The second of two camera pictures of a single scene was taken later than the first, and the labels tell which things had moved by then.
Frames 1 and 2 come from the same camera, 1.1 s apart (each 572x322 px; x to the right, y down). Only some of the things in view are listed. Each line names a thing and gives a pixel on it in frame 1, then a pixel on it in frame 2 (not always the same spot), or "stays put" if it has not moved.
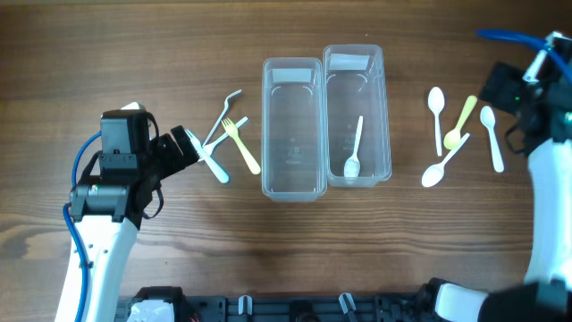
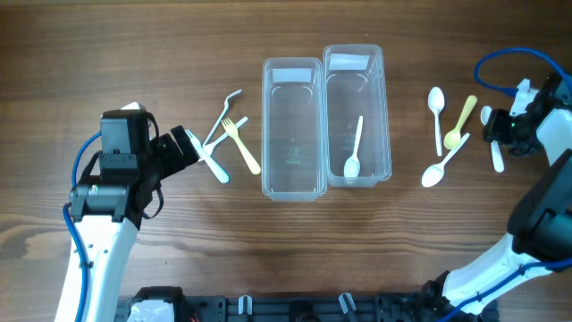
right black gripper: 504,80 to 494,131
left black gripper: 175,161 stays put
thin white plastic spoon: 352,165 stays put
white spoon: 488,119 stays put
